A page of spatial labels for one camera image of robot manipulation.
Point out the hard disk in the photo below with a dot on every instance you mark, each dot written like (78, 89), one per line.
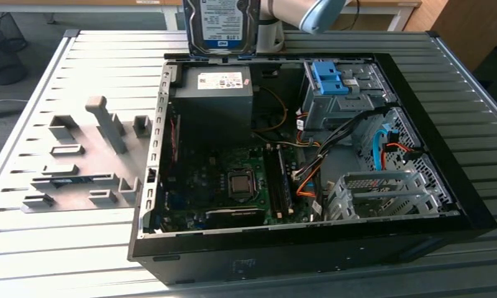
(225, 25)

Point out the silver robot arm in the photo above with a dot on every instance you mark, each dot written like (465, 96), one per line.
(323, 15)

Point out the silver disk bay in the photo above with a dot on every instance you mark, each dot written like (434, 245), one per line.
(341, 211)

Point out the silver CPU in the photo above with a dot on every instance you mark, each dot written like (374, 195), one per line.
(242, 183)

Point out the grey power supply unit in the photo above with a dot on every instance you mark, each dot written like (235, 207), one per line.
(215, 111)

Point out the CPU socket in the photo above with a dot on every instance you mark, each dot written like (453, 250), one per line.
(242, 198)

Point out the green motherboard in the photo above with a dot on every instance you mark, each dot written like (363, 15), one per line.
(199, 186)

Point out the black graphics card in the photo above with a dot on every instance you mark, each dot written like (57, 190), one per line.
(237, 217)

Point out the grey metal drive cage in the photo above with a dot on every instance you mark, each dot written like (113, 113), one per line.
(341, 108)

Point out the blue plastic drive latch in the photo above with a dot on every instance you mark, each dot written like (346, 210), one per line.
(330, 80)

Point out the black open PC case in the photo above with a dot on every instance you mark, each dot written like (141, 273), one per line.
(274, 257)

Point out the grey parts rack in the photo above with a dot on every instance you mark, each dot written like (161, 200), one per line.
(87, 146)

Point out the blue RAM stick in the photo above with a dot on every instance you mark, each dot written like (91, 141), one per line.
(73, 180)

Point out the white desk with wooden top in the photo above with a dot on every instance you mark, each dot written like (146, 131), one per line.
(170, 18)

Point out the black mesh waste basket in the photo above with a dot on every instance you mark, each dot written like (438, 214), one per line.
(2, 62)

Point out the brown wooden cabinet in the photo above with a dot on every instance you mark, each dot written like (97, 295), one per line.
(473, 31)

